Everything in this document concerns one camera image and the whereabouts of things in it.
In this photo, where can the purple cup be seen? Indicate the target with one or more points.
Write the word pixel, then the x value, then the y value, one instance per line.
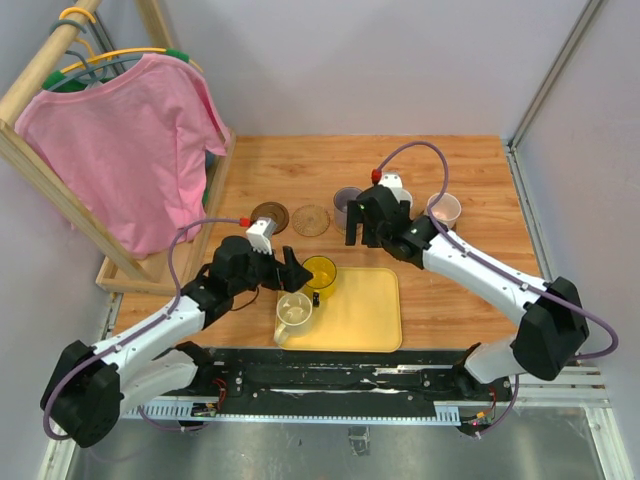
pixel 340 202

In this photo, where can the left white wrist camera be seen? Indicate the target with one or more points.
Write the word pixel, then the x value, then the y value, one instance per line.
pixel 259 235

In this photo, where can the green clothes hanger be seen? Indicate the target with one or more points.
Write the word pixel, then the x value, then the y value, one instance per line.
pixel 57 79

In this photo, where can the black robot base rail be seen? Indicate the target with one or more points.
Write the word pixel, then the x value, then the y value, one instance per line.
pixel 417 386

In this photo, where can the pink t-shirt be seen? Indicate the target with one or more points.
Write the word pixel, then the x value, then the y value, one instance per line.
pixel 133 149

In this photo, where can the white cup green handle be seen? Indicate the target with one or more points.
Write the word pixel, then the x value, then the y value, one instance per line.
pixel 405 196

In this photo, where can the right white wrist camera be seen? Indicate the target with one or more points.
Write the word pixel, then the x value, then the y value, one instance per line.
pixel 393 182

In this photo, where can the pink cup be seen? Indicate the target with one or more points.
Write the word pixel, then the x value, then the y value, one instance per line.
pixel 447 210

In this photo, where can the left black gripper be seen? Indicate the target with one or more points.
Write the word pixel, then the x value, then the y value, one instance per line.
pixel 295 276

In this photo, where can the yellow plastic tray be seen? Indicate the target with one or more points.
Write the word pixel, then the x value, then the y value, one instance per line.
pixel 363 315

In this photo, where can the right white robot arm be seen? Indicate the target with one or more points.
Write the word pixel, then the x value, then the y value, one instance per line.
pixel 551 324

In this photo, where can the aluminium frame post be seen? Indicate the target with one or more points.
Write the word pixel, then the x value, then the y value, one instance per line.
pixel 578 32

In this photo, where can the yellow clothes hanger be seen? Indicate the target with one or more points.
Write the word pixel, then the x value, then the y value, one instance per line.
pixel 152 16

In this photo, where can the yellow cup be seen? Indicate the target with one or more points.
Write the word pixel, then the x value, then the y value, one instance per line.
pixel 324 279

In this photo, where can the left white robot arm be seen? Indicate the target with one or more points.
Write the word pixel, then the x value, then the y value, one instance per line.
pixel 92 386

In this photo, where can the large woven rattan coaster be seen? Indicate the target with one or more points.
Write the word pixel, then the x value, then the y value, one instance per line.
pixel 310 220

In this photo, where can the cream cup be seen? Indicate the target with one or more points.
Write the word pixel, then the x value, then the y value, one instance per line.
pixel 294 317

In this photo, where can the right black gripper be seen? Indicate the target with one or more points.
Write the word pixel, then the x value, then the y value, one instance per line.
pixel 355 217

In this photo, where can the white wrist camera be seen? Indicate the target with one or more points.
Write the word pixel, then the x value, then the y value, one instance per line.
pixel 393 182
pixel 259 235

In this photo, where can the grey clothes hanger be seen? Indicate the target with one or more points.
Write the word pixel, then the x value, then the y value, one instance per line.
pixel 85 60

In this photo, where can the brown wooden coaster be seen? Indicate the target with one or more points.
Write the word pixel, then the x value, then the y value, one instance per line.
pixel 274 211

